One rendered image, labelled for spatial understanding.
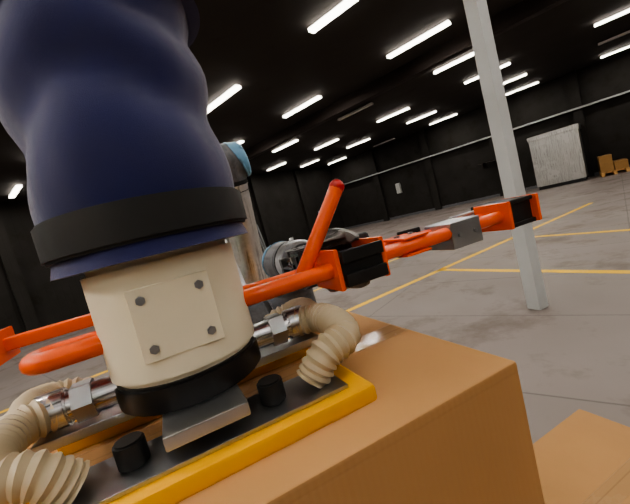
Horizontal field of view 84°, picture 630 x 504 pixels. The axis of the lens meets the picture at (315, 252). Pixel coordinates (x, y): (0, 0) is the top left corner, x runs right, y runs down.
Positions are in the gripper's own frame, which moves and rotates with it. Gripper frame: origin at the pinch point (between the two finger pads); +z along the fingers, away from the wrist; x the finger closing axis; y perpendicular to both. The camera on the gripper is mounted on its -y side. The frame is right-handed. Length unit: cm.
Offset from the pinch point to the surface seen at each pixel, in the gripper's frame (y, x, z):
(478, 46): -254, 108, -163
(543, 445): -52, -70, -18
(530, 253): -256, -73, -157
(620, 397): -163, -125, -57
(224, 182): 18.8, 14.5, 6.5
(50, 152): 33.5, 19.9, 8.5
